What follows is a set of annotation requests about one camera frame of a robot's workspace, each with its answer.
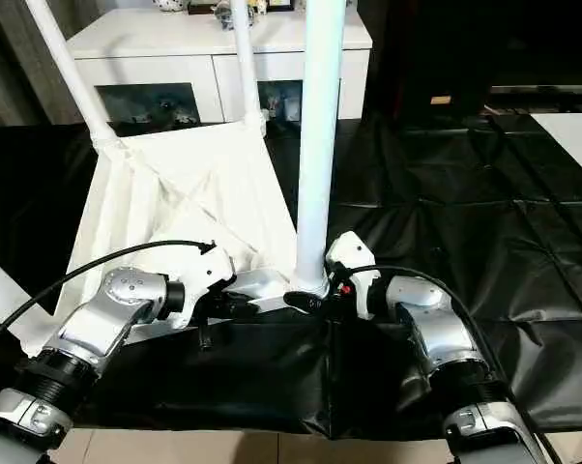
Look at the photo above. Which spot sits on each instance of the white plastic table top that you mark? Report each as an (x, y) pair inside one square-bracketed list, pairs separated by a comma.
[(175, 169)]

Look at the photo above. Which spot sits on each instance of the black mat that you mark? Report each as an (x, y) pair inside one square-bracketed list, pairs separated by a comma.
[(465, 217)]

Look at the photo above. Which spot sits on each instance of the white mug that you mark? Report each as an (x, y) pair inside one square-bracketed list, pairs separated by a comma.
[(273, 104)]

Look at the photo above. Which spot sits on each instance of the small yellow tag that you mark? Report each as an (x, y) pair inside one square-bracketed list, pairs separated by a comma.
[(441, 100)]

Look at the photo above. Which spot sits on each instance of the white low cabinet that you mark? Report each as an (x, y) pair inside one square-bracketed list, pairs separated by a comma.
[(175, 43)]

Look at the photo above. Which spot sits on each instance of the white long board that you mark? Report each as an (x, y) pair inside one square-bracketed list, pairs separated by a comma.
[(571, 140)]

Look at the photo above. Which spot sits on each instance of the black tangled bundle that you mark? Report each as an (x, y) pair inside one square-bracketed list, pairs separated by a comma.
[(223, 17)]

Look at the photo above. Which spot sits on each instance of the row of picture frames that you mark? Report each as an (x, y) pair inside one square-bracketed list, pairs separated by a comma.
[(271, 5)]

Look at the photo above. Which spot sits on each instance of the spotted white ornament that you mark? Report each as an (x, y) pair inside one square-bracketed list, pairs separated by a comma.
[(171, 4)]

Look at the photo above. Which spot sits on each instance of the grey curtain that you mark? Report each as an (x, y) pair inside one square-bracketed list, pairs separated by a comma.
[(10, 72)]

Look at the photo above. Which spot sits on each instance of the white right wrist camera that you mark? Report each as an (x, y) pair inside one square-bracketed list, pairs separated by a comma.
[(351, 251)]

